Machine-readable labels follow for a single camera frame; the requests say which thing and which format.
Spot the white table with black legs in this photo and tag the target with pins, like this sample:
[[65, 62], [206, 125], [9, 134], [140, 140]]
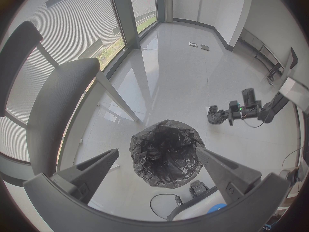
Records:
[[274, 71]]

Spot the black plastic bag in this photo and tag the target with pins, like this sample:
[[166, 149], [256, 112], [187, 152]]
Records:
[[166, 153]]

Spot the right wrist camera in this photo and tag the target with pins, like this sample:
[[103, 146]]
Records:
[[233, 105]]

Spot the grey padded chair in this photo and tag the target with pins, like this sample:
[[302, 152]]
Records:
[[55, 100]]

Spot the black plastic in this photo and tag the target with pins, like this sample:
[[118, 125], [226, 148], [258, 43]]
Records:
[[214, 115]]

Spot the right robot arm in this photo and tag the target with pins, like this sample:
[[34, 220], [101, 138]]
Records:
[[268, 110]]

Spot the window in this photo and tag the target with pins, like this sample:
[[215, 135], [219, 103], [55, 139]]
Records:
[[126, 20]]

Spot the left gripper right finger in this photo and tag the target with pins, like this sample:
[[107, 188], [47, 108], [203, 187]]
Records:
[[231, 180]]

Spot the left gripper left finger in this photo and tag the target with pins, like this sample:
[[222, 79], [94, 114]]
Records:
[[79, 180]]

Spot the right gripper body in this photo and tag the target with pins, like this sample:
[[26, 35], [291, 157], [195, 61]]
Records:
[[236, 115]]

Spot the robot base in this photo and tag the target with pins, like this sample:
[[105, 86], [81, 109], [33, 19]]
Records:
[[200, 202]]

